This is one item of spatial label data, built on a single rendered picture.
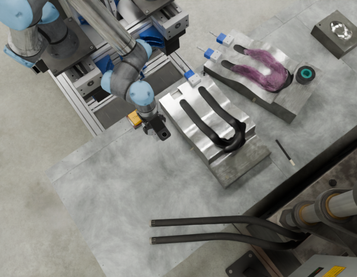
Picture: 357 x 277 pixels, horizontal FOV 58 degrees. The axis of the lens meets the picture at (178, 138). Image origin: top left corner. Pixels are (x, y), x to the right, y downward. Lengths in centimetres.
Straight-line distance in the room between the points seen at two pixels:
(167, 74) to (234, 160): 110
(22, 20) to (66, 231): 170
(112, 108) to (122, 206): 98
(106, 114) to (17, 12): 142
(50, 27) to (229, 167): 93
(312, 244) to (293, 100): 62
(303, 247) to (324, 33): 102
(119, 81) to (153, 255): 75
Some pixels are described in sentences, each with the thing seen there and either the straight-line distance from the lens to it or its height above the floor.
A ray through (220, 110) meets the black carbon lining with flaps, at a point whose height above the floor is 88.
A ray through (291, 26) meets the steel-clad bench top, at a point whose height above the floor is 80.
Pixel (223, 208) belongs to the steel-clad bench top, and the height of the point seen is 80.
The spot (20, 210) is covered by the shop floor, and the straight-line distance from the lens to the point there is 257.
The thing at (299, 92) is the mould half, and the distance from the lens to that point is 155.
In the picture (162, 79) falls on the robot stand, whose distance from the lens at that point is 233.
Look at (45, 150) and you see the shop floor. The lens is 259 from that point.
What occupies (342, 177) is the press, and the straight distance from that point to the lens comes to 162.
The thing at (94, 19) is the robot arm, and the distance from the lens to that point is 109.
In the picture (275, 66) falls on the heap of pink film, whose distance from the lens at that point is 160.
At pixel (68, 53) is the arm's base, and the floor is 106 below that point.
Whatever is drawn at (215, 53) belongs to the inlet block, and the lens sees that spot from 162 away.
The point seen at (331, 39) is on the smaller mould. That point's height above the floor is 87.
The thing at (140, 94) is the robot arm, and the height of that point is 130.
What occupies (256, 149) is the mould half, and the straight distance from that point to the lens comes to 146.
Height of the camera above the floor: 223
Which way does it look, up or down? 71 degrees down
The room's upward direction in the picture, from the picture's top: 10 degrees counter-clockwise
